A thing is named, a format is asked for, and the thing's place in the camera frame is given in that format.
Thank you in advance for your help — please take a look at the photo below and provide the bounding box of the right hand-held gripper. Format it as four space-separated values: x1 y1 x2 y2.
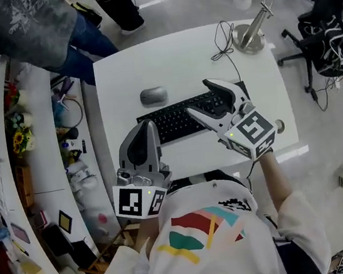
182 70 280 168

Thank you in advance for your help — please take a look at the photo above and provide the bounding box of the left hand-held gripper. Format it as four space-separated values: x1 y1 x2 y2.
103 117 179 224

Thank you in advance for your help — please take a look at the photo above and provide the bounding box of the grey computer mouse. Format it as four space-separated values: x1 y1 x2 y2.
138 85 170 107

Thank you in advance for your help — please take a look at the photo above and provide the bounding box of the person's right forearm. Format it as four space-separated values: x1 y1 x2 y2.
257 147 297 214

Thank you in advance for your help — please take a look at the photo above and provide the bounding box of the person's left forearm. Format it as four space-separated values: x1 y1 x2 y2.
131 216 162 253

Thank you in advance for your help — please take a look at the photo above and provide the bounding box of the black keyboard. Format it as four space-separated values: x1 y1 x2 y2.
134 86 256 148

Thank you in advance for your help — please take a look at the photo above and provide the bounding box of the small silver round knob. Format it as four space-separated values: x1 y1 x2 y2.
273 119 286 134

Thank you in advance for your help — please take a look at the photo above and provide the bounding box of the silver desk lamp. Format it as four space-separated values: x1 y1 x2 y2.
227 0 284 58

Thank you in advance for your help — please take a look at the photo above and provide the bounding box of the white curved shelf unit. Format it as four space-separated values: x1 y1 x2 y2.
0 42 128 274

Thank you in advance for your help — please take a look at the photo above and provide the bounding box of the yellow framed square tile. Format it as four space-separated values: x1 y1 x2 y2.
56 208 75 236

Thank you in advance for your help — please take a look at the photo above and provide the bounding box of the sunflower bouquet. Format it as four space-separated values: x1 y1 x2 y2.
10 128 36 155

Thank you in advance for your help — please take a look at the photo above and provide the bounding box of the red flower bouquet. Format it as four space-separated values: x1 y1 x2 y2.
1 82 23 110

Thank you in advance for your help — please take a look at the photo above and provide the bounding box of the person's white printed shirt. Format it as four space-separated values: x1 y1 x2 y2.
77 156 335 274

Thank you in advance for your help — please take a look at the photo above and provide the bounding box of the black office chair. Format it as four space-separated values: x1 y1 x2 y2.
269 0 343 105

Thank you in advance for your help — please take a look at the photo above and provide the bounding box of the black white patterned device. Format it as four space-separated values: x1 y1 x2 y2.
324 249 343 274

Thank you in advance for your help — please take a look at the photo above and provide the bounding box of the black lamp cable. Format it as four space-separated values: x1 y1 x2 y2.
206 19 243 87

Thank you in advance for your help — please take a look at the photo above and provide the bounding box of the black floor cable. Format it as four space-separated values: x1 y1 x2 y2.
308 74 343 113

